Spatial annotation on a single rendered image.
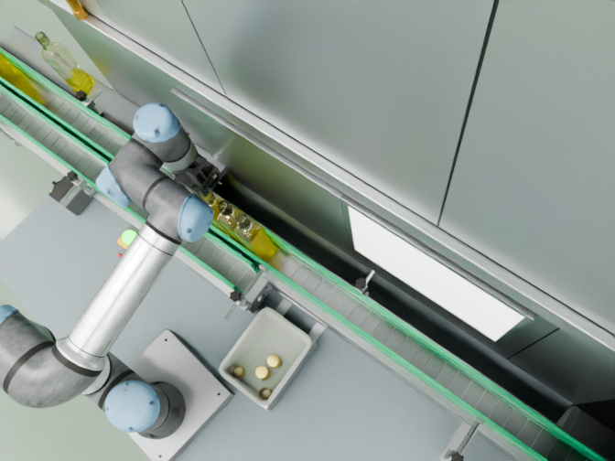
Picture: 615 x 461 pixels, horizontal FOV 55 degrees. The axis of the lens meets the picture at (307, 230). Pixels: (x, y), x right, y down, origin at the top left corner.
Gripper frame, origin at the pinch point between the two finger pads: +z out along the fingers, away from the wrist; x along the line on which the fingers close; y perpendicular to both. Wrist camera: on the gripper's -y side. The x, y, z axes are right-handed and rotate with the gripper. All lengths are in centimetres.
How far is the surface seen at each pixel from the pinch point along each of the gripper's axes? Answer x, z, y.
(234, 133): 12.0, -13.6, 5.3
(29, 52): 11, 29, -96
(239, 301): -15.5, 20.3, 17.9
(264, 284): -7.7, 29.1, 18.0
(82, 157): -7, 29, -53
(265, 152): 11.9, -13.9, 14.1
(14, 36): 13, 29, -106
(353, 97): 15, -51, 37
